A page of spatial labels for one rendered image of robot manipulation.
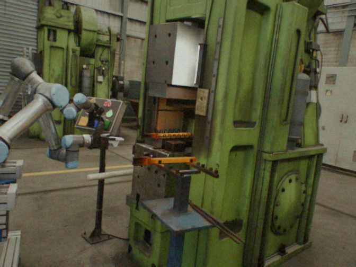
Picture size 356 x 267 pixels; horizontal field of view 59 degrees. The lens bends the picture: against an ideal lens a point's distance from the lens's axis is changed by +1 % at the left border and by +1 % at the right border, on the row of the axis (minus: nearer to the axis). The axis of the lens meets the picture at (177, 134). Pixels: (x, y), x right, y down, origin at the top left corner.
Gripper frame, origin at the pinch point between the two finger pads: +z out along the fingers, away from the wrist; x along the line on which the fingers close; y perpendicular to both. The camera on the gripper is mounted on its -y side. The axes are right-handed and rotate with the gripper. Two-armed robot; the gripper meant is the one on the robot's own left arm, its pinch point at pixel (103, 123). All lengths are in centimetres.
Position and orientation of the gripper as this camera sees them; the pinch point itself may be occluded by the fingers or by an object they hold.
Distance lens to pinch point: 246.5
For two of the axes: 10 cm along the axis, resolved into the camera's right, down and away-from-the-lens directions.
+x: -9.2, -1.5, 3.7
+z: 2.9, 4.1, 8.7
